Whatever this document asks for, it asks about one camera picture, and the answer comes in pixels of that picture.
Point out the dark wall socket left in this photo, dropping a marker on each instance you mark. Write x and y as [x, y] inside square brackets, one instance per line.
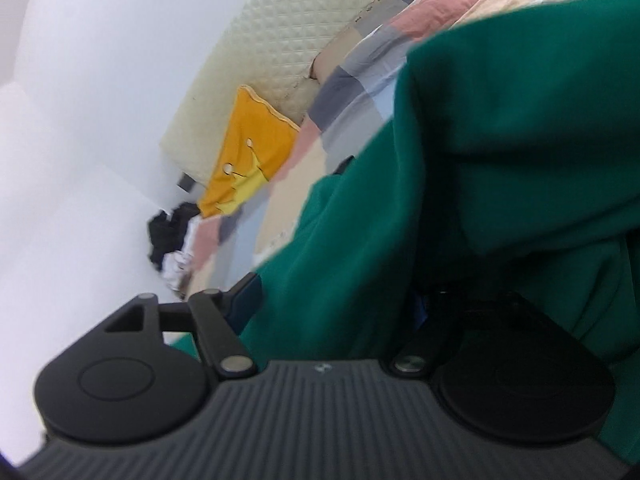
[186, 183]

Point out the yellow crown cushion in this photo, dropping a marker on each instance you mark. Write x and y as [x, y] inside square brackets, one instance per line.
[258, 141]

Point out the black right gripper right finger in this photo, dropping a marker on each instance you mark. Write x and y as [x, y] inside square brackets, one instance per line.
[502, 368]

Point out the cream quilted headboard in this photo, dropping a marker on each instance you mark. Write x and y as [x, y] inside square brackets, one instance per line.
[270, 46]

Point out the green and white sweatshirt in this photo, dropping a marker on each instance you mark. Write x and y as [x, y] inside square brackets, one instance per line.
[509, 174]

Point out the patchwork checked duvet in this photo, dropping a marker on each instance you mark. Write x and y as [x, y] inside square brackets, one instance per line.
[342, 116]

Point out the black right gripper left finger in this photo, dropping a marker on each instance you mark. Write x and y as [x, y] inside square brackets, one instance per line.
[149, 367]

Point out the white clothes pile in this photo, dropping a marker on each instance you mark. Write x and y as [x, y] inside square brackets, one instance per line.
[177, 266]

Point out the patchwork pillow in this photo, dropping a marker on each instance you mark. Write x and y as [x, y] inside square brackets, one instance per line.
[371, 18]

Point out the black clothes pile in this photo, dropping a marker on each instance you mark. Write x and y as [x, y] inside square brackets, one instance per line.
[167, 230]

